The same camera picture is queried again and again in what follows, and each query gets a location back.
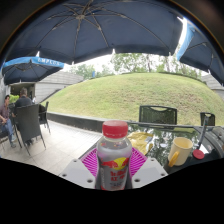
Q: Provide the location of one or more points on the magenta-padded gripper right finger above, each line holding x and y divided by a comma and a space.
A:
148, 169

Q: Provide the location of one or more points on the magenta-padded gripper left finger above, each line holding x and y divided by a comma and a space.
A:
77, 170

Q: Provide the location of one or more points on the clear red-capped drink bottle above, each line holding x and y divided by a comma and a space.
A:
113, 156

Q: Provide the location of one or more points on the yellow snack packet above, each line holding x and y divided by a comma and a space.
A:
139, 140

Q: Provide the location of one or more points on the flat round red coaster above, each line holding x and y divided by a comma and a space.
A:
198, 154

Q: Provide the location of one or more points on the dark wicker chair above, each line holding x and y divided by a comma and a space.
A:
157, 115
28, 121
207, 119
43, 115

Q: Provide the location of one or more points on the person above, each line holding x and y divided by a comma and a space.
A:
23, 99
5, 116

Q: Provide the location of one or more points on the grey-roofed building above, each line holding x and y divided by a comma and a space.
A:
56, 83
215, 85

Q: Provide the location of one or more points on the navy umbrella with white lettering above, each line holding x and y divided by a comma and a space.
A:
26, 68

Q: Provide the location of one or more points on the navy umbrella with blue trim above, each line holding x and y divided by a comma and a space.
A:
203, 53

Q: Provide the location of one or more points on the large navy patio umbrella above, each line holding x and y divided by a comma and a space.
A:
93, 30

